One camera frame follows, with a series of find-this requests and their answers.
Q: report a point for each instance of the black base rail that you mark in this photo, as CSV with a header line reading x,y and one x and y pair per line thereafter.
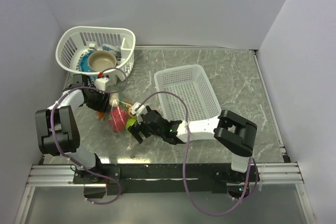
x,y
168,178

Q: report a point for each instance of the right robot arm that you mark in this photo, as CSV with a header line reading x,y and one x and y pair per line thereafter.
x,y
233,131

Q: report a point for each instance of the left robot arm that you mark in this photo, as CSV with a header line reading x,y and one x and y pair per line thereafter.
x,y
57,130

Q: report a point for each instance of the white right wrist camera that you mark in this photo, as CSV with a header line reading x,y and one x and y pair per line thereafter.
x,y
139,109

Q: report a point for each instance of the clear zip top bag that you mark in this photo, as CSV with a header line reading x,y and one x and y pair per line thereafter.
x,y
125,104

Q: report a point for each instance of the white slatted round basket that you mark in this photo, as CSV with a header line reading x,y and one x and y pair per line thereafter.
x,y
80,40

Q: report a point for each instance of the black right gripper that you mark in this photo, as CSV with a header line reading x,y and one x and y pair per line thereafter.
x,y
134,132

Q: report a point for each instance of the aluminium frame rail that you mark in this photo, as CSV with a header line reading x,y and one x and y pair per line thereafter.
x,y
65,175

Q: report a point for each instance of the beige bowl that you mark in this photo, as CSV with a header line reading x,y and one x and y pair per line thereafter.
x,y
101,60

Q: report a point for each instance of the blue patterned white dish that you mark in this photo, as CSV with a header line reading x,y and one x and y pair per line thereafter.
x,y
116,51

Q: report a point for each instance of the orange fake fruit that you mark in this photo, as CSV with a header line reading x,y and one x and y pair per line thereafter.
x,y
131,115

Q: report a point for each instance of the white perforated rectangular basket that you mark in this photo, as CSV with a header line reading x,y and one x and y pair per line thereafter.
x,y
190,84

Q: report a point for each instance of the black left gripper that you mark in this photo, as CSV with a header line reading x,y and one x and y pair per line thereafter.
x,y
102,105

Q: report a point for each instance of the red fake strawberry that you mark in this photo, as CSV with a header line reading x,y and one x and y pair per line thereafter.
x,y
118,119

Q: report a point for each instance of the white fake radish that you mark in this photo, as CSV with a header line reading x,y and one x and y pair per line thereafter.
x,y
114,100

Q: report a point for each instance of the green fake apple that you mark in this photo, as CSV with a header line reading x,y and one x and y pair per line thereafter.
x,y
130,122

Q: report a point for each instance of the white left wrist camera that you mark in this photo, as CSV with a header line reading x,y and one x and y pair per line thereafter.
x,y
102,83

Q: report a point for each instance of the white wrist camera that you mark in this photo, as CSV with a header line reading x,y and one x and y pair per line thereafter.
x,y
139,109
102,83

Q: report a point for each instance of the blue plate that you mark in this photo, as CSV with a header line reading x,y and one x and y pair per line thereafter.
x,y
83,65

